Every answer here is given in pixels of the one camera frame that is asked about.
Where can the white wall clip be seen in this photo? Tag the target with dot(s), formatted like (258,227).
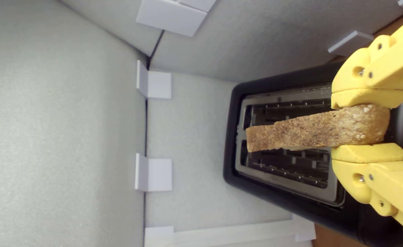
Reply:
(158,237)
(155,173)
(170,17)
(155,84)
(350,43)

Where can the brown bread slice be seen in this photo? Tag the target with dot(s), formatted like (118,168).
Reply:
(307,132)

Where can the black two-slot toaster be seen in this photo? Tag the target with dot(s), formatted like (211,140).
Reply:
(324,212)

